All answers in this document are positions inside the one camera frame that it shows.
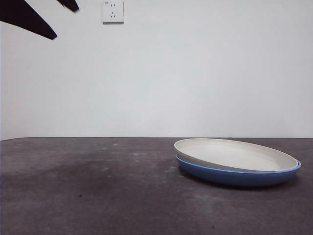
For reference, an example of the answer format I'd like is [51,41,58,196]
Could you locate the white wall socket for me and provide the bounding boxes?
[102,0,125,24]

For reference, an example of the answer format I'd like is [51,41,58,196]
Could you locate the blue round plate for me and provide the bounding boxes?
[176,155,302,188]

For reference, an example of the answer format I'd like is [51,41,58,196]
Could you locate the white round plate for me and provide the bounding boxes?
[174,138,300,172]

